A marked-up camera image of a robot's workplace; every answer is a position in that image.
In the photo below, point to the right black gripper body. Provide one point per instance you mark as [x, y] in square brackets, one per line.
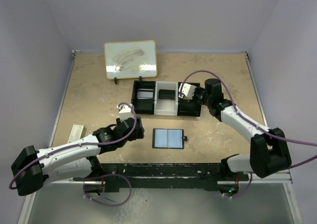
[199, 96]

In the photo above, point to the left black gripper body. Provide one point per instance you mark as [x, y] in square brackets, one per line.
[137, 135]

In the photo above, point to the black white card sorting tray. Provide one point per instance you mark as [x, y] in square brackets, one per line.
[155, 106]

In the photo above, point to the black leather card holder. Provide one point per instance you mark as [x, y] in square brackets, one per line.
[168, 138]

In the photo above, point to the white board with yellow rim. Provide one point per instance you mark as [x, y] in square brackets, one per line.
[130, 59]

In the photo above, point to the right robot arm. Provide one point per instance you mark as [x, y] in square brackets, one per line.
[269, 151]

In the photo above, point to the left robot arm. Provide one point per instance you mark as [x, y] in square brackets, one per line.
[33, 168]

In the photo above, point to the black VIP cards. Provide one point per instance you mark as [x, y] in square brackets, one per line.
[165, 94]

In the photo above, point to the silver VIP cards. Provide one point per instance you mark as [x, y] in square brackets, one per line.
[143, 94]

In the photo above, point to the small white green box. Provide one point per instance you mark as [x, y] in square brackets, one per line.
[76, 133]

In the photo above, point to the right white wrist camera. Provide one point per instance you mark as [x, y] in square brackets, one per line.
[186, 90]

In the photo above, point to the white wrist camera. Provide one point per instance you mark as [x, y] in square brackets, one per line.
[186, 90]
[125, 111]

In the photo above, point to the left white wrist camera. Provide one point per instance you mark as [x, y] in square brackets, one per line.
[125, 111]

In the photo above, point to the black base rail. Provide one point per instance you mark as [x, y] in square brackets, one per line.
[205, 176]

